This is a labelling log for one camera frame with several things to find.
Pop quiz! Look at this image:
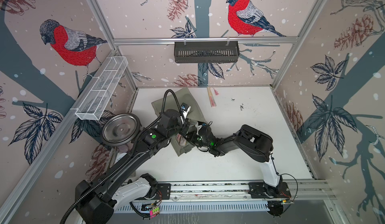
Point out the green canvas tote bag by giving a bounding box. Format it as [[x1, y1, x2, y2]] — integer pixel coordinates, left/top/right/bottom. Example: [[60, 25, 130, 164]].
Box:
[[151, 87, 208, 157]]

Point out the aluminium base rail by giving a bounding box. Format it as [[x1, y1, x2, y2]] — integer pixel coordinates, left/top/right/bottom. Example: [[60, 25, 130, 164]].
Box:
[[120, 180, 336, 201]]

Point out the black corrugated cable conduit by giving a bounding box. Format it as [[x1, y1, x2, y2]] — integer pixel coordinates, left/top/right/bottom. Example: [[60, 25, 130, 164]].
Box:
[[59, 89, 183, 224]]

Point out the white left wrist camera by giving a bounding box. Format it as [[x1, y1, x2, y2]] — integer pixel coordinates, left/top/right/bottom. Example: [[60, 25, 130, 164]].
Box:
[[180, 103, 191, 123]]

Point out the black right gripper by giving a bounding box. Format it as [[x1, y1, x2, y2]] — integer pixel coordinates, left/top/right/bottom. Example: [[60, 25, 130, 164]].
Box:
[[183, 130, 212, 149]]

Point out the black right base connector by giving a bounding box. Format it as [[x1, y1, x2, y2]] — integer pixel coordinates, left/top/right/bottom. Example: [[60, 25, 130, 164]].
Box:
[[267, 201, 284, 217]]

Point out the pink small circuit board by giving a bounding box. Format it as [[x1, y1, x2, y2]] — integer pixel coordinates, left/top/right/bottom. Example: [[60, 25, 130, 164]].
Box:
[[149, 207, 160, 219]]

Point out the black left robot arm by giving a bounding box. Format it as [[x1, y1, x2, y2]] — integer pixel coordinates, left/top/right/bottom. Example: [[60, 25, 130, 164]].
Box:
[[60, 109, 188, 224]]

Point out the pink wooden folding fan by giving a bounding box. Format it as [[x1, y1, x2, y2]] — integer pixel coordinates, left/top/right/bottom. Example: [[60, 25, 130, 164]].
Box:
[[207, 87, 219, 108]]

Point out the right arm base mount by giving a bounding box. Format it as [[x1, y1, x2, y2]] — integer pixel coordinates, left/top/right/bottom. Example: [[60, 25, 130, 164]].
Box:
[[248, 182, 292, 200]]

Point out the black hanging wire basket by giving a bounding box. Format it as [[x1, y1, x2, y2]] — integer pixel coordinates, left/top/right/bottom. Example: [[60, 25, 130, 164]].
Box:
[[174, 41, 240, 64]]

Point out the white mesh wall shelf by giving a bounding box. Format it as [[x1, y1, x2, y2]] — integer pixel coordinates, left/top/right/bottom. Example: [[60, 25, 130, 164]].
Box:
[[75, 56, 128, 120]]

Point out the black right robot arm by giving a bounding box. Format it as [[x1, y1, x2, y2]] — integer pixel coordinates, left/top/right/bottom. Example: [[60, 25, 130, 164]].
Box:
[[184, 123, 285, 199]]

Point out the round steel plate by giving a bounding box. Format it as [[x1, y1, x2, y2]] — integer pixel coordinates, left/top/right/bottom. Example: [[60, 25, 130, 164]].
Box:
[[101, 113, 141, 147]]

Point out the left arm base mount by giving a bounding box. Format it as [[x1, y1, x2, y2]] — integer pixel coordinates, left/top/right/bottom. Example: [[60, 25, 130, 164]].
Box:
[[140, 183, 171, 200]]

